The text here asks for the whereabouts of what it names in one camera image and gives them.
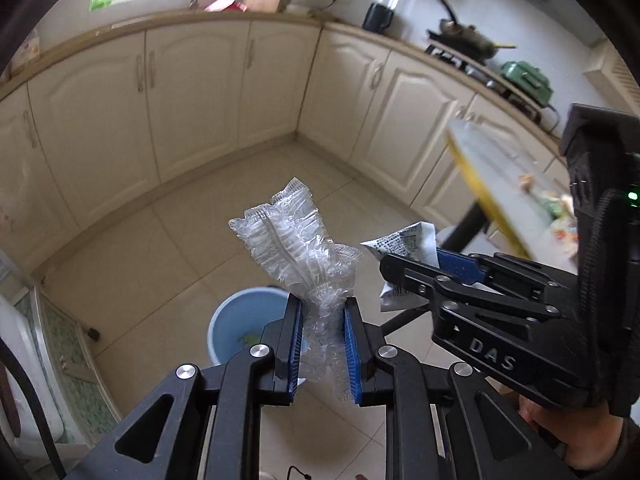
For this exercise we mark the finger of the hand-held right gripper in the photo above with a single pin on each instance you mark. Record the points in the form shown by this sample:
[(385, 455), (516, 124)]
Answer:
[(415, 277), (462, 265)]

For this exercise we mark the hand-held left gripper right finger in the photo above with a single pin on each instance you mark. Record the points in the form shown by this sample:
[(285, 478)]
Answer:
[(352, 352)]

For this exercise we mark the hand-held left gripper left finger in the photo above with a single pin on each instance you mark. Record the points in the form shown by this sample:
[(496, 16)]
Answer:
[(295, 342)]

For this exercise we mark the white printed paper wrapper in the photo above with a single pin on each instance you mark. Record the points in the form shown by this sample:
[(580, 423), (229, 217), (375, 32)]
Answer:
[(405, 240)]

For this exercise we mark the light blue plastic bucket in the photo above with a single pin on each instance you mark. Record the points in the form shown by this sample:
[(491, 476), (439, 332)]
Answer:
[(237, 315)]

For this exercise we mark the clear crinkled plastic wrapper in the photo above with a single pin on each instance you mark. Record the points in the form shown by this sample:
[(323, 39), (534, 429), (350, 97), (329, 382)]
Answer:
[(295, 240)]

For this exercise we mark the person's right hand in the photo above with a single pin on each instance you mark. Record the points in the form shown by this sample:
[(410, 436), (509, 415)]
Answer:
[(575, 440)]

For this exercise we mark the round marble table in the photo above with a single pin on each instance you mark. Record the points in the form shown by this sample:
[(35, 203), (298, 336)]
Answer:
[(500, 170)]

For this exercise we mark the green electric cooker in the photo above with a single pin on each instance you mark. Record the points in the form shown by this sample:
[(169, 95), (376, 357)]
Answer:
[(527, 82)]

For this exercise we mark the gas stove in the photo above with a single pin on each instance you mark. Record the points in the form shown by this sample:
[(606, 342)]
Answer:
[(460, 62)]

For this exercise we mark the yellow spatula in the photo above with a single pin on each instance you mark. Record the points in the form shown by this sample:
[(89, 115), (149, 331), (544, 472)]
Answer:
[(505, 45)]

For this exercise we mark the dark frying pan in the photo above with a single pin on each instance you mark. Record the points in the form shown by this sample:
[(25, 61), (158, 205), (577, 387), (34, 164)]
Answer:
[(465, 35)]

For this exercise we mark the cream range hood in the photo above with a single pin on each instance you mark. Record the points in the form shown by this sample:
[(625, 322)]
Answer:
[(617, 77)]

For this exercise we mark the black electric kettle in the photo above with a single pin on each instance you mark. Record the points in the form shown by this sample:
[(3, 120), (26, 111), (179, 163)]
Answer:
[(377, 17)]

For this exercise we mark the cream kitchen base cabinets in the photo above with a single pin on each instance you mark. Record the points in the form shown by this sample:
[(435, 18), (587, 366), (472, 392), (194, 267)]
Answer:
[(200, 90)]

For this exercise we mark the white appliance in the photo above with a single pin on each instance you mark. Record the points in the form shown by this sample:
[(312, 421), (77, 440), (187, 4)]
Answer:
[(25, 375)]

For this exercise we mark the red plastic item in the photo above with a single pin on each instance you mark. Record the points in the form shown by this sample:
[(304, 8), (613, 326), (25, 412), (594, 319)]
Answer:
[(227, 6)]

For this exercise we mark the beige kitchen countertop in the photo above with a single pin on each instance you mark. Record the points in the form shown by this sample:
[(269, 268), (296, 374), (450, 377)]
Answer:
[(165, 19)]

